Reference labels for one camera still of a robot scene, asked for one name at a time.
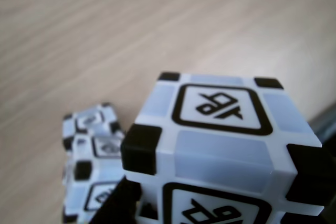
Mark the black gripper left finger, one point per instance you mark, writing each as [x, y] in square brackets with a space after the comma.
[118, 208]

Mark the white cube layered print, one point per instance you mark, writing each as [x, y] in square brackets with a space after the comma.
[86, 121]

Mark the white cube zigzag print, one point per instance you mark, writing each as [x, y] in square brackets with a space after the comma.
[78, 200]

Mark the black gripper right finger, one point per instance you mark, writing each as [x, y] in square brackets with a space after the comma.
[330, 169]

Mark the white cube crossed print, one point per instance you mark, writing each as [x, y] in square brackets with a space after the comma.
[223, 150]

